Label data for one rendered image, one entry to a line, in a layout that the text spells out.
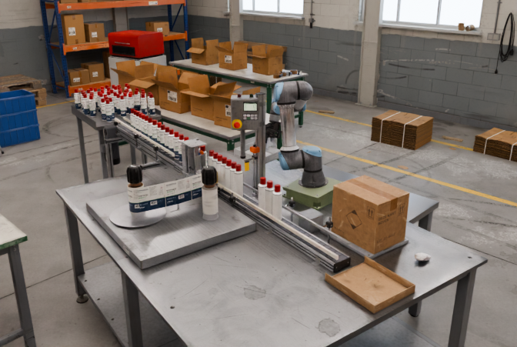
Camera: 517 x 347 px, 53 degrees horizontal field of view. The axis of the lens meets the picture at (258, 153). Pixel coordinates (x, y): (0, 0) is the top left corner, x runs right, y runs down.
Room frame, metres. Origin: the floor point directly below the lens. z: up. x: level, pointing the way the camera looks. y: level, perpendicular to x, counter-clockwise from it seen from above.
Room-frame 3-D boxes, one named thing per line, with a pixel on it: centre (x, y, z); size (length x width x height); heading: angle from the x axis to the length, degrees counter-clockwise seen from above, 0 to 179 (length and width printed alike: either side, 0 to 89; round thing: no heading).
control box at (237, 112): (2.93, 0.08, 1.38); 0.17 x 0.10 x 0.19; 91
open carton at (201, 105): (5.03, 0.46, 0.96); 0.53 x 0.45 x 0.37; 137
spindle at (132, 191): (2.59, 0.67, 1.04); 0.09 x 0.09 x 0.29
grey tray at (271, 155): (3.37, 0.00, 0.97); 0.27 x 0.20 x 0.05; 45
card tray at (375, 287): (1.99, -0.50, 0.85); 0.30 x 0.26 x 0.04; 36
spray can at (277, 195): (2.54, -0.10, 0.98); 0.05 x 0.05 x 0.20
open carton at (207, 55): (8.10, 0.83, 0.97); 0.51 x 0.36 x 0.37; 139
